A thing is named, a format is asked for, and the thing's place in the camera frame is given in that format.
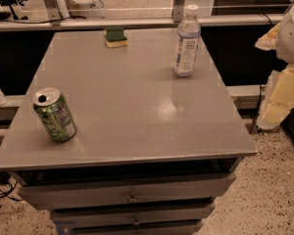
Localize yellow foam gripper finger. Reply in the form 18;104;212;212
257;65;294;130
255;23;279;51

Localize clear blue plastic bottle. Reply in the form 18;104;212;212
173;5;201;77

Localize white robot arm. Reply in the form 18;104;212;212
255;5;294;130

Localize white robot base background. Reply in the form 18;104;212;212
56;0;105;19

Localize top grey drawer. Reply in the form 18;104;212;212
19;172;235;210

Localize grey drawer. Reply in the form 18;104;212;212
57;220;203;235
19;172;235;210
53;202;215;228

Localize green yellow sponge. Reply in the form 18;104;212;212
104;26;127;48

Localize middle grey drawer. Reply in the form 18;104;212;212
53;202;215;228

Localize green soda can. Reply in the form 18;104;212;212
32;87;76;142

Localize bottom grey drawer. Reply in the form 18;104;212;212
57;220;203;235

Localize black hanging cable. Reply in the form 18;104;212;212
249;84;265;135

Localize metal frame post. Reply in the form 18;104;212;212
172;0;185;23

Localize black cables on floor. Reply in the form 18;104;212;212
0;171;24;204

